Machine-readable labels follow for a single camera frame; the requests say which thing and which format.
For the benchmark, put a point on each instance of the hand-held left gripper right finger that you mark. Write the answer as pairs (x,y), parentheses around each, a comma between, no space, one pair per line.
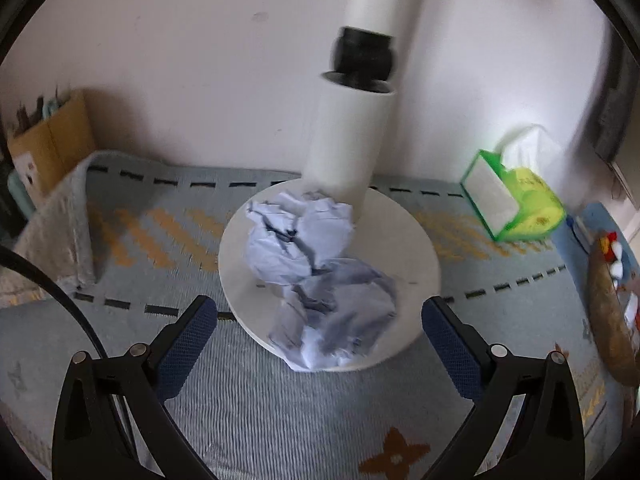
(452,350)

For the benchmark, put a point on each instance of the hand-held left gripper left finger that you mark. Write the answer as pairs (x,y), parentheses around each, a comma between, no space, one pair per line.
(182,355)

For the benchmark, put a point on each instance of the white paper ball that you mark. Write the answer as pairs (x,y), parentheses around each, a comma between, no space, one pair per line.
(335,320)
(300,240)

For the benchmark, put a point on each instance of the patterned woven mat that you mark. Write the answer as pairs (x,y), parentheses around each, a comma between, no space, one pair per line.
(280,420)

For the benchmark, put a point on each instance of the green tissue pack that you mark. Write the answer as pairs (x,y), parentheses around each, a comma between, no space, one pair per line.
(520,200)

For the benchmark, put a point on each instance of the teal plastic box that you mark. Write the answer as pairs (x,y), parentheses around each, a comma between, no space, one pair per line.
(20,195)

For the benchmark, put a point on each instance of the white desk lamp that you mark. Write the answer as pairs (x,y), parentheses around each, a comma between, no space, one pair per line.
(350,125)

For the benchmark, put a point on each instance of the brown cardboard box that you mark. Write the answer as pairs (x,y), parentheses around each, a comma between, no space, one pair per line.
(55,140)

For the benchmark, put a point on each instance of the black flat screen television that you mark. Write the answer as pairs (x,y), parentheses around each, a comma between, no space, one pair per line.
(617,110)

